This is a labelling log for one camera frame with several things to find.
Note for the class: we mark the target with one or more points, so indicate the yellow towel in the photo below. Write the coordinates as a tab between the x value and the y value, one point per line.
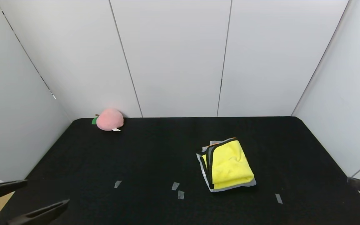
230	165

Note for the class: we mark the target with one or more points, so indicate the grey towel with orange marks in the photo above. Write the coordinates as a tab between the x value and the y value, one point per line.
205	175

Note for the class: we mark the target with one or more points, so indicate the grey tape marker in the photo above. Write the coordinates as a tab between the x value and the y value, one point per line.
117	184
175	186
279	198
181	195

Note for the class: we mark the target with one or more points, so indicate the pink peach plush toy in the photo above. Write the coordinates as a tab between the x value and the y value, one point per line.
109	119

